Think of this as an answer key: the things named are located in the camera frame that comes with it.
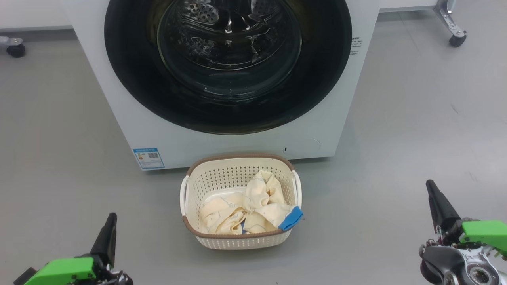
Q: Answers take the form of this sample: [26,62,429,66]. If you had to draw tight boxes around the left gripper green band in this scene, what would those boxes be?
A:
[23,213,133,285]

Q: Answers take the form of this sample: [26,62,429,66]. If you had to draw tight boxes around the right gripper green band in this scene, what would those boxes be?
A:
[426,180,507,256]

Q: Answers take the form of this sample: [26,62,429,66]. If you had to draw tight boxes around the cream printed garment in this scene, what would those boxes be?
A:
[199,193,248,235]

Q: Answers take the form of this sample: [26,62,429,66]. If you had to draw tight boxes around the cream garment with blue cuffs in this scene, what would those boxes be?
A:
[242,170,304,234]

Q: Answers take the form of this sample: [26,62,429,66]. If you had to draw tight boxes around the dark washing machine door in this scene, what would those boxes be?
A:
[104,0,353,135]

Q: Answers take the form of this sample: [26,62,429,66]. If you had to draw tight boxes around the white front-load washing machine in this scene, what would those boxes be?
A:
[59,0,381,171]

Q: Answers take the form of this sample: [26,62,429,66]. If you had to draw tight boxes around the blue energy label sticker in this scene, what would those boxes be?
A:
[133,148,165,171]

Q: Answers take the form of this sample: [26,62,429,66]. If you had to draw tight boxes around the cream perforated laundry basket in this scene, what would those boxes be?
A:
[180,154,303,250]

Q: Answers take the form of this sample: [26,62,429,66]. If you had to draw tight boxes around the metal leg with caster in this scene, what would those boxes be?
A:
[434,0,467,48]

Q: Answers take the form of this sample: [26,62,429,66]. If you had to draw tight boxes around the black caster on metal foot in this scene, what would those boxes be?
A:
[0,36,26,58]

